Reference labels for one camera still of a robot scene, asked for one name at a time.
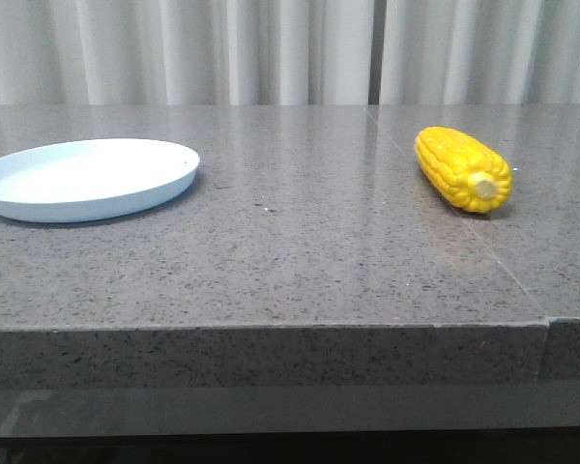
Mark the white pleated curtain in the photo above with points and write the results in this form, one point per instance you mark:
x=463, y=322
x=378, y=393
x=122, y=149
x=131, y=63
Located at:
x=289, y=52

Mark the light blue round plate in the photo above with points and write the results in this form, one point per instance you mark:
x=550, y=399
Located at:
x=93, y=179

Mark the yellow corn cob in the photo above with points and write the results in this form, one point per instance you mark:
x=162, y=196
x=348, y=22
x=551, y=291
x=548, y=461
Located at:
x=470, y=175

